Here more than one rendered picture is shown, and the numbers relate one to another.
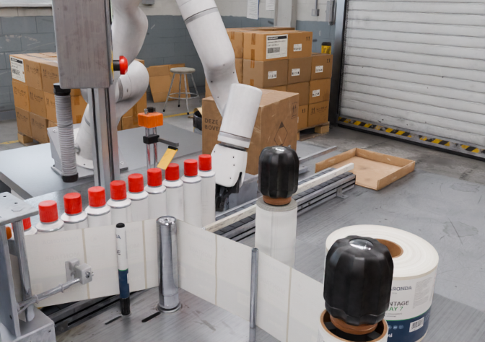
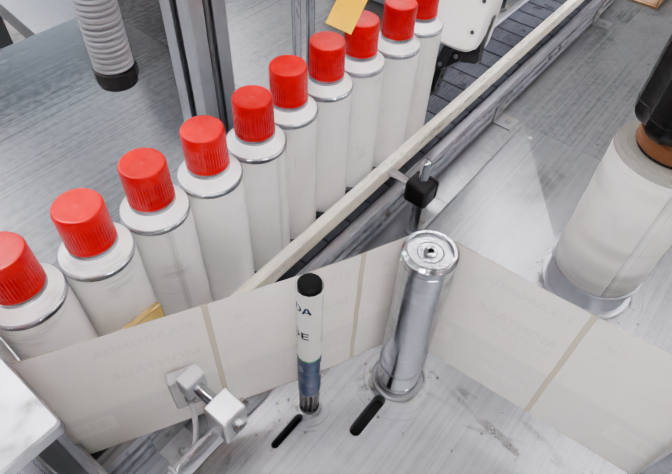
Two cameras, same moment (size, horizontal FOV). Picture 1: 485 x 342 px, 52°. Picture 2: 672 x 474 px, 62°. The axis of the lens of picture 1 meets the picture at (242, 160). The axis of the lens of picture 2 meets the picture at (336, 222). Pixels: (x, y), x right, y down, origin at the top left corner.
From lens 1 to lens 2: 67 cm
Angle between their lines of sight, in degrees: 31
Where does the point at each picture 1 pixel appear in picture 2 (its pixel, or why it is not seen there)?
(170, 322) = (415, 433)
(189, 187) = (395, 69)
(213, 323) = (508, 430)
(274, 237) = (652, 236)
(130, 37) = not seen: outside the picture
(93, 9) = not seen: outside the picture
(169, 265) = (423, 340)
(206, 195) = (421, 74)
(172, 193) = (364, 89)
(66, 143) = not seen: outside the picture
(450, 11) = not seen: outside the picture
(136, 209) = (295, 147)
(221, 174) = (448, 22)
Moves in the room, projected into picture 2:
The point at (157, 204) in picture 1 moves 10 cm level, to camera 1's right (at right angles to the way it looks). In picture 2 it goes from (335, 123) to (438, 123)
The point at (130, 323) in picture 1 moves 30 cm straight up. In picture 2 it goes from (327, 441) to (346, 189)
